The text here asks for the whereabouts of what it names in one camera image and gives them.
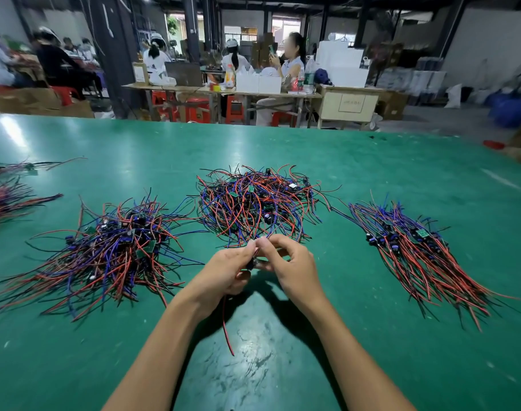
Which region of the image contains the row of cardboard boxes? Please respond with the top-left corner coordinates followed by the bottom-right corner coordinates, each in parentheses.
top-left (0, 87), bottom-right (96, 118)

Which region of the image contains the pile of wires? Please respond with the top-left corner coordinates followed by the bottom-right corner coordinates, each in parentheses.
top-left (194, 164), bottom-right (332, 249)

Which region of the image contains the sorted wire bundle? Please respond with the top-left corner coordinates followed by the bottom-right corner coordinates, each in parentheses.
top-left (0, 177), bottom-right (65, 229)
top-left (0, 196), bottom-right (206, 322)

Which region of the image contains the long wooden work table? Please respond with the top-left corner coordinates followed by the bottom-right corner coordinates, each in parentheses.
top-left (124, 83), bottom-right (388, 127)

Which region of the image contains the dark pillar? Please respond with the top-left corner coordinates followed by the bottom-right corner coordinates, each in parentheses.
top-left (81, 0), bottom-right (148, 116)

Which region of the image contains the cream cabinet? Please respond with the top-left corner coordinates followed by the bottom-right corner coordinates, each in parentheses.
top-left (316, 85), bottom-right (385, 129)

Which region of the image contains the person's right forearm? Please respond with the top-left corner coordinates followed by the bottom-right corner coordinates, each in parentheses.
top-left (302, 297), bottom-right (416, 411)

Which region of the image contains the person's right hand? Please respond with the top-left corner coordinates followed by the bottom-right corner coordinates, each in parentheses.
top-left (254, 234), bottom-right (330, 317)

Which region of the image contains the brown cardboard box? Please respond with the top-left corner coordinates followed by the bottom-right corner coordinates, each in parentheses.
top-left (377, 90), bottom-right (409, 120)

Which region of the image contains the heap of blue bags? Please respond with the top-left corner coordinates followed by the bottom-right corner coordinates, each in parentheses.
top-left (485, 88), bottom-right (521, 129)

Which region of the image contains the person's left forearm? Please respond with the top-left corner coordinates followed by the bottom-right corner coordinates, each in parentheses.
top-left (102, 297), bottom-right (214, 411)

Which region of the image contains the single red blue wire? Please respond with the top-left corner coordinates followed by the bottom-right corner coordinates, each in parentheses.
top-left (219, 291), bottom-right (238, 356)

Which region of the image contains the person's left hand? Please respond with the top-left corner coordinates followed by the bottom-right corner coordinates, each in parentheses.
top-left (173, 240), bottom-right (262, 320)

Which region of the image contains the red plastic stool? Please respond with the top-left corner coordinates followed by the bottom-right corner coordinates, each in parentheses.
top-left (51, 86), bottom-right (77, 107)
top-left (225, 95), bottom-right (246, 124)
top-left (151, 90), bottom-right (183, 122)
top-left (271, 109), bottom-right (300, 127)

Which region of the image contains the row of white containers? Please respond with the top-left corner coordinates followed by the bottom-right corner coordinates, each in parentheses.
top-left (235, 66), bottom-right (284, 94)

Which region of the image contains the stack of white boxes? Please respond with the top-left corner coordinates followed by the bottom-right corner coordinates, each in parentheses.
top-left (316, 40), bottom-right (373, 88)

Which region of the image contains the small bunch of set-aside wires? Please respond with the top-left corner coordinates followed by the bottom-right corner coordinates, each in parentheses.
top-left (331, 201), bottom-right (518, 332)

